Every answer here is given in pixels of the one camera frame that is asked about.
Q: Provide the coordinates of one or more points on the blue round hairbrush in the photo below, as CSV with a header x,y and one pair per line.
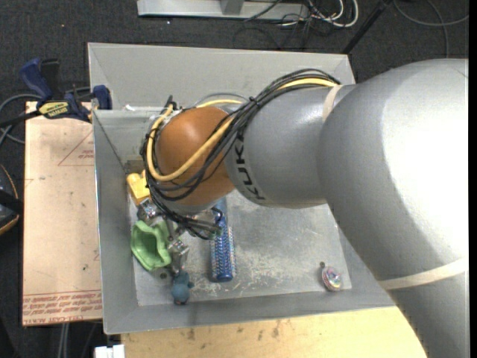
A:
x,y
223,259

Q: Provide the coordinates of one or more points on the brown cardboard board red print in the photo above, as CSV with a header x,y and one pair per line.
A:
x,y
59,215

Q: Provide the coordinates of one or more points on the blue toy animal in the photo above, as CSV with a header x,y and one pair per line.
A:
x,y
181,288

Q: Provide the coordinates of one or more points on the green soft cup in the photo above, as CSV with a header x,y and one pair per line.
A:
x,y
149,246

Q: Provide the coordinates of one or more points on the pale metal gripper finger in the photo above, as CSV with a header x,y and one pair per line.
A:
x,y
148,211
179,250

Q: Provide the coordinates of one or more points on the grey metal bin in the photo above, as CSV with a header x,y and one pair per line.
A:
x,y
283,237

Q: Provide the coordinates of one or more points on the yellow toy block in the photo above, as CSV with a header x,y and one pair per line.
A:
x,y
136,188

